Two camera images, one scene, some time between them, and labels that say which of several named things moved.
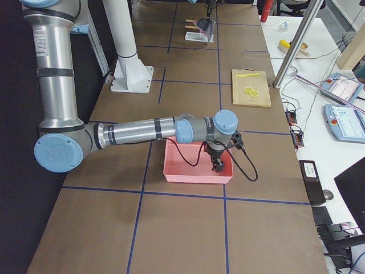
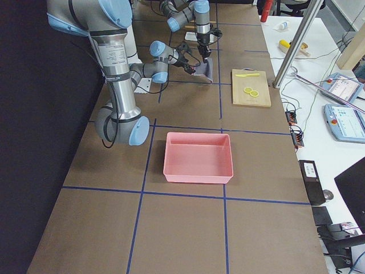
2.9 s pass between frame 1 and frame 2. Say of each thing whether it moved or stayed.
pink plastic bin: stayed
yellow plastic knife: stayed
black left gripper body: moved
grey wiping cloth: moved
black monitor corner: stayed
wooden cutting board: stayed
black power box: stayed
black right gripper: moved
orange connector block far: stayed
